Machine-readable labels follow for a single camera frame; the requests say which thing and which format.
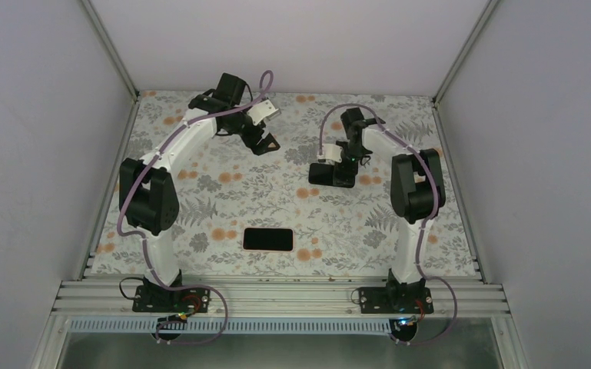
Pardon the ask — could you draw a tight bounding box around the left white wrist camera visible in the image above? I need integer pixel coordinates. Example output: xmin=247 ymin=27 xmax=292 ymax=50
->
xmin=247 ymin=99 xmax=281 ymax=126

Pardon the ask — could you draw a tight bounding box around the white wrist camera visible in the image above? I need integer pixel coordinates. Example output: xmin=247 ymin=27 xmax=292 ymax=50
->
xmin=317 ymin=144 xmax=343 ymax=163
xmin=247 ymin=99 xmax=281 ymax=126

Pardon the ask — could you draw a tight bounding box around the floral patterned table mat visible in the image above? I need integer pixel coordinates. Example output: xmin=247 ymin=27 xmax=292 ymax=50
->
xmin=96 ymin=90 xmax=480 ymax=279

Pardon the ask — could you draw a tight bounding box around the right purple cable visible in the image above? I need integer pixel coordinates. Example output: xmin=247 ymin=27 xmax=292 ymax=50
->
xmin=318 ymin=103 xmax=460 ymax=347

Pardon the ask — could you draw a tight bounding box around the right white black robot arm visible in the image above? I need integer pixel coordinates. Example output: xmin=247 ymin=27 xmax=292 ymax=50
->
xmin=318 ymin=103 xmax=446 ymax=314

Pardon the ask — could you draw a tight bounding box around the slotted grey cable duct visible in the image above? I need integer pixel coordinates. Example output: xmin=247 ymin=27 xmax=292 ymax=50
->
xmin=68 ymin=317 xmax=394 ymax=335

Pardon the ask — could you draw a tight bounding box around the aluminium rail frame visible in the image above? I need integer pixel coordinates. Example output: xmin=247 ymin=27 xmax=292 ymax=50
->
xmin=51 ymin=278 xmax=510 ymax=317

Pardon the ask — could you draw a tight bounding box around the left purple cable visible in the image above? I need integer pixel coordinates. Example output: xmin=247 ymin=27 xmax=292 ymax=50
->
xmin=117 ymin=70 xmax=276 ymax=347

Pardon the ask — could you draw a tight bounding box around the purple cable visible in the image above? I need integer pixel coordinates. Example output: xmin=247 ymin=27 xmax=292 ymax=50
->
xmin=318 ymin=103 xmax=460 ymax=347
xmin=117 ymin=70 xmax=276 ymax=347

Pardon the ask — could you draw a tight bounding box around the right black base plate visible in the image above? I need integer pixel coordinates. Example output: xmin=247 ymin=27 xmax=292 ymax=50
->
xmin=357 ymin=284 xmax=434 ymax=314

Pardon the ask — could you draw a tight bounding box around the black phone with pink edge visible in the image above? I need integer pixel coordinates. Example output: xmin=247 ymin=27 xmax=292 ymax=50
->
xmin=242 ymin=228 xmax=294 ymax=252

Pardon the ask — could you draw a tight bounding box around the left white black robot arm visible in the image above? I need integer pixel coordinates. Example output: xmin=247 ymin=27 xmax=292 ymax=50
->
xmin=117 ymin=70 xmax=280 ymax=311

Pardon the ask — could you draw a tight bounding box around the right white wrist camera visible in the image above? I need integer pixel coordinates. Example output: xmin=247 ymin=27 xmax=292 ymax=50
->
xmin=317 ymin=144 xmax=343 ymax=163

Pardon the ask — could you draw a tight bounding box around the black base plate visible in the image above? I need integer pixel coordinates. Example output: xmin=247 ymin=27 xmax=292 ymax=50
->
xmin=357 ymin=284 xmax=434 ymax=314
xmin=131 ymin=284 xmax=211 ymax=314

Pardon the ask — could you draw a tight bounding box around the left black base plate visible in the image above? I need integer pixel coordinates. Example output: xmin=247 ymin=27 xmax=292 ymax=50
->
xmin=131 ymin=284 xmax=211 ymax=314

